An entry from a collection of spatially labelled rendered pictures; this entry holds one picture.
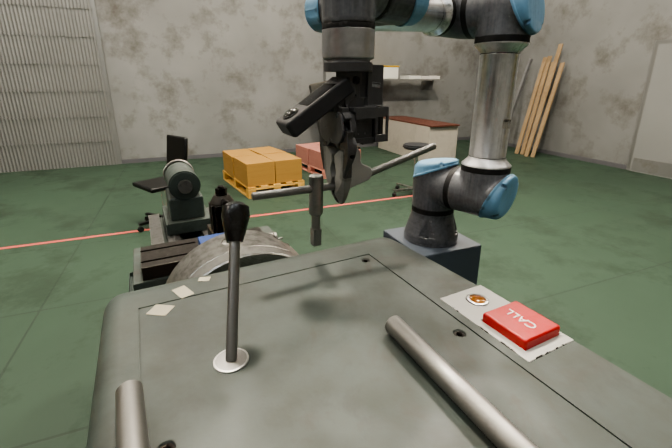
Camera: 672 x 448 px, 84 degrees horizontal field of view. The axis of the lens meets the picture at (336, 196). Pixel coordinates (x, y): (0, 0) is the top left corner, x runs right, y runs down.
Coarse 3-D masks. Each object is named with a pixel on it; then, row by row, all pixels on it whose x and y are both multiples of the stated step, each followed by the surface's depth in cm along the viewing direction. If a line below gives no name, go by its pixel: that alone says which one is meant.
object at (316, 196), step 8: (312, 176) 56; (320, 176) 56; (312, 184) 56; (320, 184) 57; (312, 192) 57; (320, 192) 57; (312, 200) 57; (320, 200) 57; (312, 208) 58; (320, 208) 58; (312, 216) 58; (312, 224) 59; (312, 232) 59; (320, 232) 59; (312, 240) 60; (320, 240) 60
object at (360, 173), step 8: (336, 160) 57; (360, 160) 57; (336, 168) 57; (352, 168) 57; (360, 168) 58; (368, 168) 59; (336, 176) 57; (352, 176) 58; (360, 176) 58; (368, 176) 59; (336, 184) 58; (344, 184) 57; (352, 184) 58; (336, 192) 58; (344, 192) 58; (344, 200) 59
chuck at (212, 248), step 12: (216, 240) 74; (252, 240) 73; (264, 240) 75; (276, 240) 78; (192, 252) 73; (204, 252) 71; (216, 252) 70; (180, 264) 73; (192, 264) 70; (204, 264) 67; (180, 276) 69
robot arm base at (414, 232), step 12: (420, 216) 103; (432, 216) 101; (444, 216) 102; (408, 228) 106; (420, 228) 103; (432, 228) 102; (444, 228) 102; (456, 228) 107; (408, 240) 106; (420, 240) 103; (432, 240) 102; (444, 240) 102; (456, 240) 105
